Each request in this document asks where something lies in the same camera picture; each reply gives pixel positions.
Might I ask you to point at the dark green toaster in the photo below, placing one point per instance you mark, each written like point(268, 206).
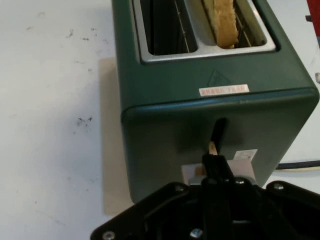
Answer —
point(175, 75)

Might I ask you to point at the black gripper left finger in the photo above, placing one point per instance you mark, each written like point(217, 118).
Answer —
point(160, 207)

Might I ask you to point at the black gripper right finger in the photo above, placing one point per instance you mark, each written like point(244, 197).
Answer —
point(287, 215)

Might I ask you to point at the toasted bread slice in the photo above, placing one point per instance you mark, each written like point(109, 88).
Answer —
point(222, 22)

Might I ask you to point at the black table edge clip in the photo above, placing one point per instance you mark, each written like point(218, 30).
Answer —
point(309, 18)

